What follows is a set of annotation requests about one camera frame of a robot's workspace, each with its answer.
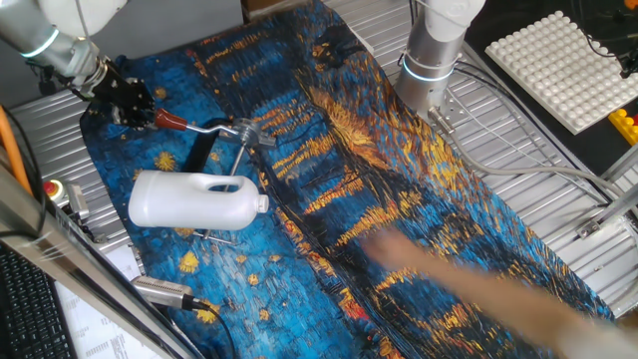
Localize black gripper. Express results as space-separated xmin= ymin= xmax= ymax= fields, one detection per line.
xmin=89 ymin=58 xmax=159 ymax=132

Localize white plastic jug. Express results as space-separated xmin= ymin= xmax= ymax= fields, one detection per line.
xmin=128 ymin=170 xmax=270 ymax=231

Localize metal lever with red handle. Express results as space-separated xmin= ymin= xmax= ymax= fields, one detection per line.
xmin=154 ymin=108 xmax=278 ymax=150

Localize bare forearm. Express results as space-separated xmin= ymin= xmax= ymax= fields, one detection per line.
xmin=423 ymin=258 xmax=599 ymax=350

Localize bare right hand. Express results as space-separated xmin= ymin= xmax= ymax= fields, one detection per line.
xmin=358 ymin=228 xmax=439 ymax=284

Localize red emergency stop button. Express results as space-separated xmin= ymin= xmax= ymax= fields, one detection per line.
xmin=42 ymin=179 xmax=92 ymax=221

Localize thin metal rod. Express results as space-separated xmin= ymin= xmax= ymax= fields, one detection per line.
xmin=198 ymin=144 xmax=248 ymax=246

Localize orange tube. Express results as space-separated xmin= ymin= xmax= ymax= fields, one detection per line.
xmin=0 ymin=104 xmax=34 ymax=195

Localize starry night painted cloth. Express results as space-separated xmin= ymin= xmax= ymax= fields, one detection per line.
xmin=79 ymin=0 xmax=617 ymax=359

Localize black keyboard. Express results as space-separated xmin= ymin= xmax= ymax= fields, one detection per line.
xmin=0 ymin=243 xmax=79 ymax=359

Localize printed paper sheet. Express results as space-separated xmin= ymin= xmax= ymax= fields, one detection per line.
xmin=52 ymin=243 xmax=165 ymax=359

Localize metal base mounting plate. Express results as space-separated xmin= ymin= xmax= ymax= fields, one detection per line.
xmin=423 ymin=89 xmax=473 ymax=134

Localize white studded baseplate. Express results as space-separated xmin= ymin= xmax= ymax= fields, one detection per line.
xmin=483 ymin=9 xmax=638 ymax=136

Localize aluminium profile strut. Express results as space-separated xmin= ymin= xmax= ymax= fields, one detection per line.
xmin=575 ymin=144 xmax=638 ymax=240

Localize yellow toy brick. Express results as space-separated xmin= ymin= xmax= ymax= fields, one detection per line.
xmin=607 ymin=108 xmax=638 ymax=147

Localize black clamp device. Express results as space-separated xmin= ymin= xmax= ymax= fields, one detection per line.
xmin=617 ymin=47 xmax=638 ymax=81

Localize black cable connector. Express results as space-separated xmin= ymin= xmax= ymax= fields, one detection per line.
xmin=38 ymin=63 xmax=59 ymax=97

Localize thin black cable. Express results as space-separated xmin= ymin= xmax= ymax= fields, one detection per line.
xmin=0 ymin=104 xmax=50 ymax=241

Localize aluminium frame bar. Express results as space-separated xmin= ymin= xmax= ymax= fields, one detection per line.
xmin=0 ymin=164 xmax=200 ymax=359

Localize black camera cable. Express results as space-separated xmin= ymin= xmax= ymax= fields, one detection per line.
xmin=196 ymin=297 xmax=238 ymax=359

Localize black base cables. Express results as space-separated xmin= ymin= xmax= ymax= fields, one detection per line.
xmin=451 ymin=62 xmax=612 ymax=205

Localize grey base cable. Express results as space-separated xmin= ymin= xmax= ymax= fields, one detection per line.
xmin=427 ymin=107 xmax=638 ymax=210

